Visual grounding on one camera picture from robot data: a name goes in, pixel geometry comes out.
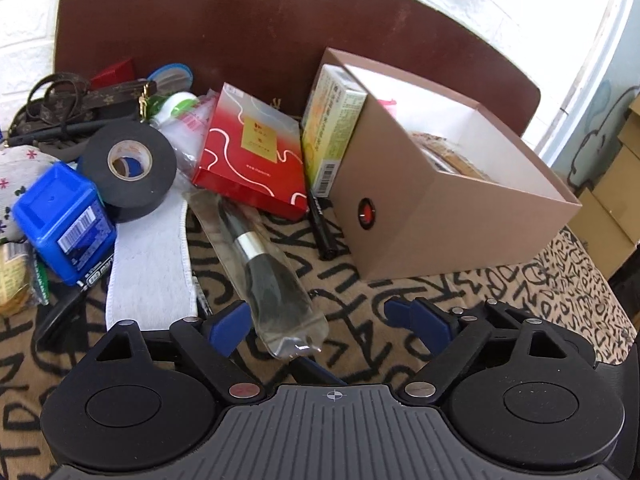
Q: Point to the flat red gift box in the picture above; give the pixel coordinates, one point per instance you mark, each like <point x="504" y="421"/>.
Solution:
<point x="240" y="170"/>

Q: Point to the clear snack packet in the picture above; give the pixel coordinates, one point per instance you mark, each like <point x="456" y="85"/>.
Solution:
<point x="12" y="280"/>

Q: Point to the pink-brown cardboard box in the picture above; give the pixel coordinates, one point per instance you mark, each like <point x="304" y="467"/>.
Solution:
<point x="450" y="220"/>

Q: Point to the yellow-green carton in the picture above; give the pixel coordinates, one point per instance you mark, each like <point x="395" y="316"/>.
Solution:
<point x="330" y="125"/>

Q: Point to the black plastic comb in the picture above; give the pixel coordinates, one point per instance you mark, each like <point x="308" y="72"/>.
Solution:
<point x="60" y="147"/>

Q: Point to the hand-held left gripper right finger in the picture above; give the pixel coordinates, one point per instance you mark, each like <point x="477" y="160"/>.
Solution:
<point x="402" y="316"/>

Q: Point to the black tape roll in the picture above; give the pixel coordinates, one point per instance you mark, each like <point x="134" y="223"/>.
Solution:
<point x="150" y="185"/>

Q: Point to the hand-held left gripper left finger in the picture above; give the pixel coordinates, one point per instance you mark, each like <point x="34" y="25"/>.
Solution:
<point x="231" y="327"/>

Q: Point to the blue plastic box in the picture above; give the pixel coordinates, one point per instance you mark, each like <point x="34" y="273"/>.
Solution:
<point x="55" y="205"/>

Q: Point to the brown headboard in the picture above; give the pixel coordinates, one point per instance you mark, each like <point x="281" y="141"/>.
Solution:
<point x="250" y="20"/>

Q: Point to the blue round lid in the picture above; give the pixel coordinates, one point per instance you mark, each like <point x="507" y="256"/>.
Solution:
<point x="172" y="77"/>

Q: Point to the plain black marker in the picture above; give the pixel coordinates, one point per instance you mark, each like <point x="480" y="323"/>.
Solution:
<point x="322" y="230"/>

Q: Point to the brown packet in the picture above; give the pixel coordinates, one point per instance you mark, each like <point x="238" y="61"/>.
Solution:
<point x="450" y="155"/>

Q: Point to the makeup brush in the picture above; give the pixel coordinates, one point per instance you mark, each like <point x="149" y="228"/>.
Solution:
<point x="270" y="285"/>

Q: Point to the brown cardboard box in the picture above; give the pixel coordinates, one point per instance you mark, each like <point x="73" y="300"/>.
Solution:
<point x="610" y="210"/>
<point x="631" y="132"/>

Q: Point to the pink paper item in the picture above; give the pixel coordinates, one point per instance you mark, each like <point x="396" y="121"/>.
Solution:
<point x="389" y="110"/>

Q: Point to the tan letter-printed blanket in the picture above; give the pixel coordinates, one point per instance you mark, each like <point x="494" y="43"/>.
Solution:
<point x="500" y="280"/>

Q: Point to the small red box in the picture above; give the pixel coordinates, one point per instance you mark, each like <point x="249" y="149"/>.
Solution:
<point x="112" y="75"/>

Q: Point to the white insole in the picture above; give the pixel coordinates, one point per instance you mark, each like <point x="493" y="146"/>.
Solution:
<point x="145" y="270"/>

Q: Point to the white floral pouch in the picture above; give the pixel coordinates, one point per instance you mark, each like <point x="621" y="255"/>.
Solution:
<point x="20" y="170"/>

